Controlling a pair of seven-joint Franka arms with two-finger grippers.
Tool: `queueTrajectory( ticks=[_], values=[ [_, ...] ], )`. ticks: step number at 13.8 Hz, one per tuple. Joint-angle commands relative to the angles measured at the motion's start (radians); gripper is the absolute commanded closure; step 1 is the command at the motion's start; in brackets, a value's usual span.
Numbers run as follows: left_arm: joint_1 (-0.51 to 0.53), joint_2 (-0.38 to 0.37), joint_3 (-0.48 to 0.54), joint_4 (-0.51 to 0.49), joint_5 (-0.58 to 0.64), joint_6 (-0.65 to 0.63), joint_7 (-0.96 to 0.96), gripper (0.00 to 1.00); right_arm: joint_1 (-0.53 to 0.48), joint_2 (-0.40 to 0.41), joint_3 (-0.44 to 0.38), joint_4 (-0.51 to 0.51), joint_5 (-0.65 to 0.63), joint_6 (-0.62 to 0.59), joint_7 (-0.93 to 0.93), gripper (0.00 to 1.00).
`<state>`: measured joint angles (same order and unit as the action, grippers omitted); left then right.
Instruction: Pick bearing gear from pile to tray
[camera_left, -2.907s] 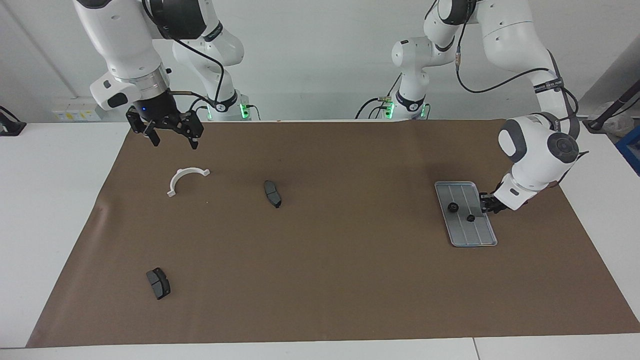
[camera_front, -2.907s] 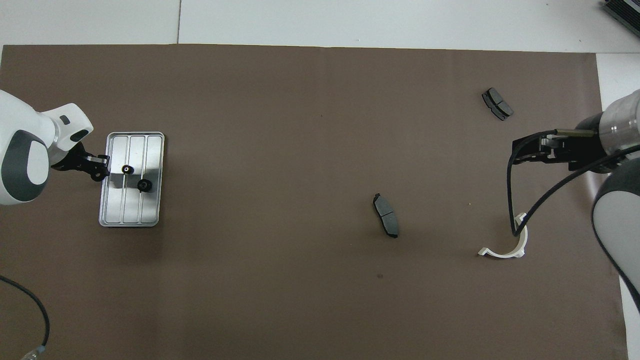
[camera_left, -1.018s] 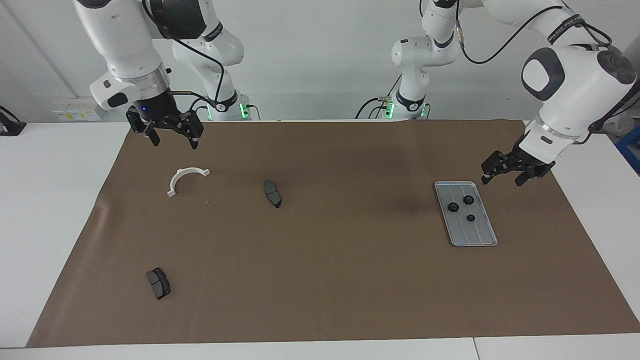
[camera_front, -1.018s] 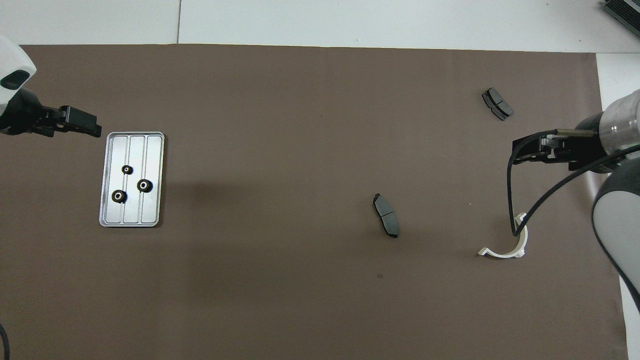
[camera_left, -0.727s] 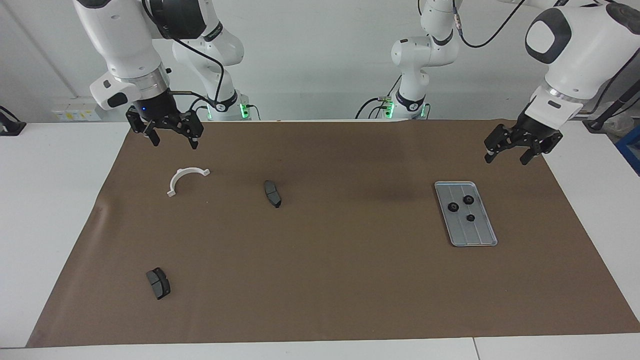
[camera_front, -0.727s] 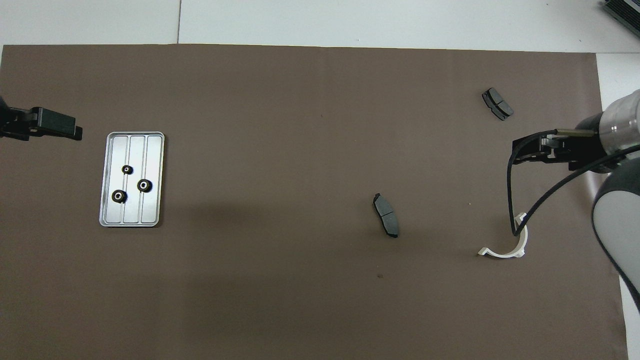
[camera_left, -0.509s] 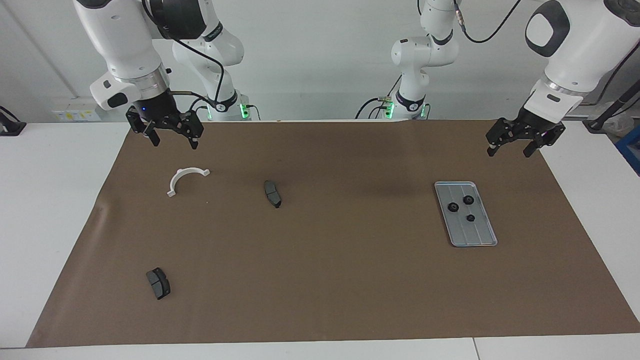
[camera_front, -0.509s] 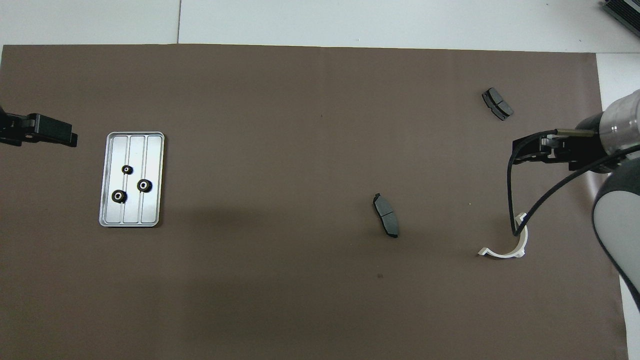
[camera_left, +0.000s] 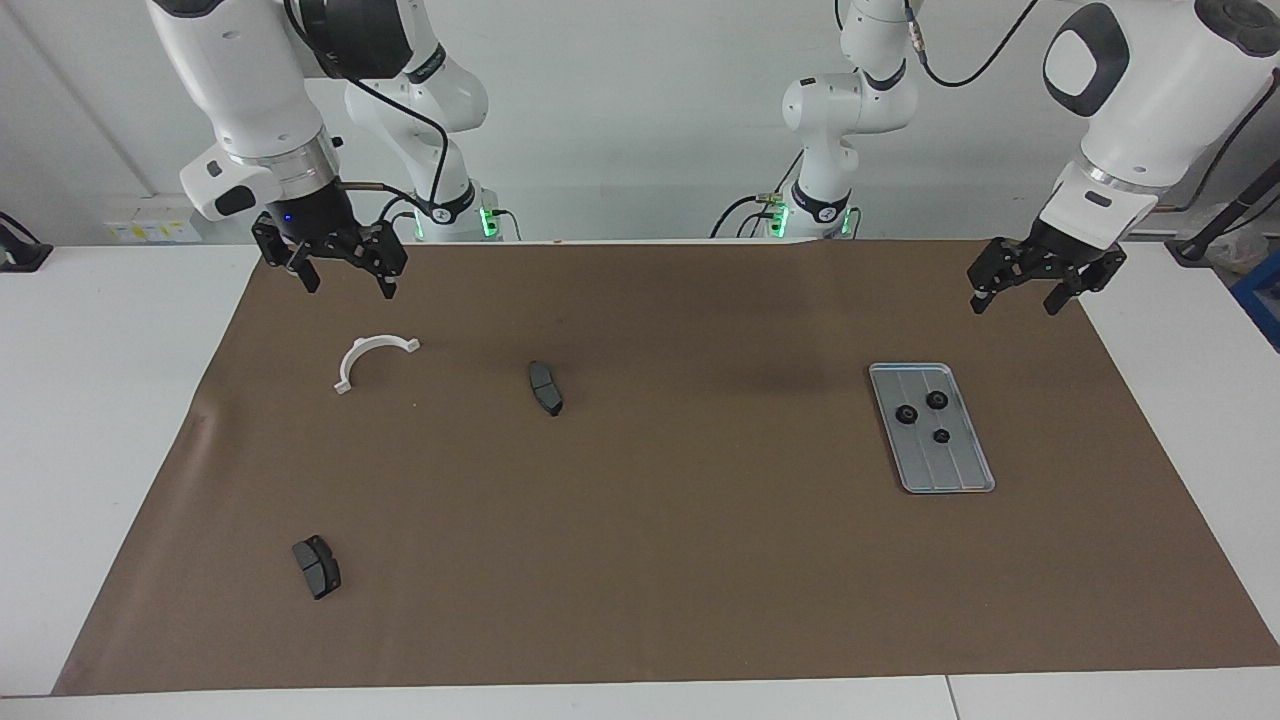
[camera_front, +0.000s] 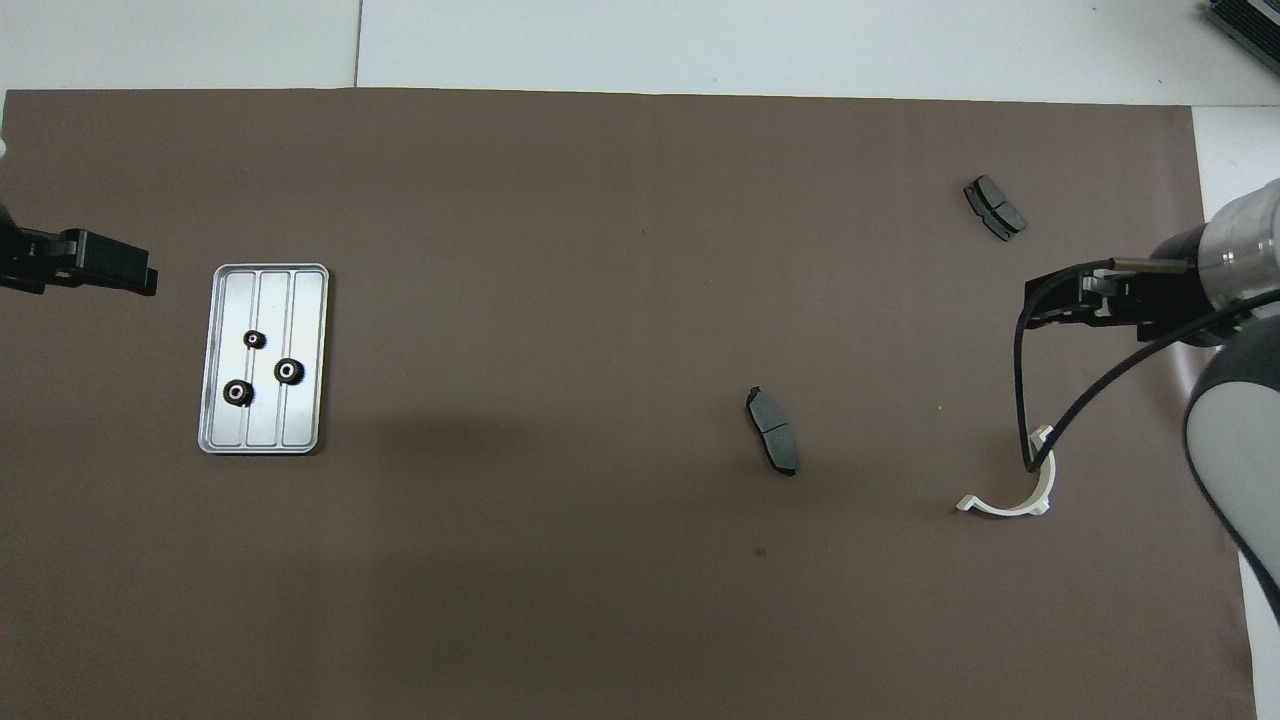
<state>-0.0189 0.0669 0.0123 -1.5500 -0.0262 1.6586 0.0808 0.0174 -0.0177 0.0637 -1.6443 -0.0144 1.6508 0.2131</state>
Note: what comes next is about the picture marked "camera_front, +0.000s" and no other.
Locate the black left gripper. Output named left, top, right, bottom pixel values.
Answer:
left=0, top=205, right=160, bottom=298

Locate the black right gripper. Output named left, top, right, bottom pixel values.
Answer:
left=1025, top=225, right=1216, bottom=347

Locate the silver metal tray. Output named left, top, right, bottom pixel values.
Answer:
left=197, top=263, right=331, bottom=456

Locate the short grey brake pad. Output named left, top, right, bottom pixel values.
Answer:
left=964, top=175, right=1028, bottom=243

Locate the long grey brake pad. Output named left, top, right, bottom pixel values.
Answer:
left=746, top=386, right=800, bottom=478

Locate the black finned device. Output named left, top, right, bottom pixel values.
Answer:
left=1205, top=0, right=1280, bottom=76

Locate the brown table mat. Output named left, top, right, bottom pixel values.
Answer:
left=0, top=88, right=1259, bottom=720

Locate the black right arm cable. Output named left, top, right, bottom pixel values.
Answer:
left=1014, top=258, right=1280, bottom=476

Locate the white curved plastic bracket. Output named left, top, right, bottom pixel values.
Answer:
left=957, top=425, right=1057, bottom=518

